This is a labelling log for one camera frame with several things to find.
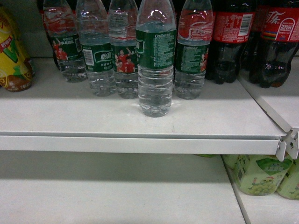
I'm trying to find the clear water bottle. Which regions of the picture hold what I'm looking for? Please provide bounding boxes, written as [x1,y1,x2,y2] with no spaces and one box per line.
[135,0,177,118]

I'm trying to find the water bottle red players label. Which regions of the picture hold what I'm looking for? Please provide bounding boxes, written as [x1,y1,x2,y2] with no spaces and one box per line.
[108,0,138,99]

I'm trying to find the white metal shelf board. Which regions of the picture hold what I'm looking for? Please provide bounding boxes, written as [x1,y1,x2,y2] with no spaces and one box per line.
[0,58,285,154]

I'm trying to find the water bottle right back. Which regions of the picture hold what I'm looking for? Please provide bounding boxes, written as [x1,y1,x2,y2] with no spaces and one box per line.
[174,0,214,99]

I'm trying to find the water bottle barcode label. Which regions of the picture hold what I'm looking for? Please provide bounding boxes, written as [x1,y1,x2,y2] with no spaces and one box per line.
[75,0,116,97]

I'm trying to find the cola bottle right shelf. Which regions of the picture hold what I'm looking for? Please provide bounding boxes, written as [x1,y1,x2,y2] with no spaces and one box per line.
[249,0,299,88]

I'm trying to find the water bottle far left back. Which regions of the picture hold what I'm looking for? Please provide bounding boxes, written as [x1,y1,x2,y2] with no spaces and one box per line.
[43,0,87,83]

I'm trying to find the white right shelf board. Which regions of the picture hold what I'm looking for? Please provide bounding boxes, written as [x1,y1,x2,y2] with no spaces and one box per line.
[237,70,299,159]

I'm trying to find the green grape drink bottle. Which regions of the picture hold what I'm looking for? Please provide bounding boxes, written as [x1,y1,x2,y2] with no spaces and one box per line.
[233,154,294,196]

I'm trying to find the cola bottle red label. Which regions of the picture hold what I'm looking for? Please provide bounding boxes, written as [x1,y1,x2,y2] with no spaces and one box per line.
[206,0,256,84]

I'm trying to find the yellow lemon tea bottle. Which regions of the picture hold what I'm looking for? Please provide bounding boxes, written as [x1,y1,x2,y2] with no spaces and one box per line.
[0,5,33,92]

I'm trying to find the green drink bottle right edge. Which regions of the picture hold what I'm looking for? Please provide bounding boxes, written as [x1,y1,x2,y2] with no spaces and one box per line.
[276,158,299,200]

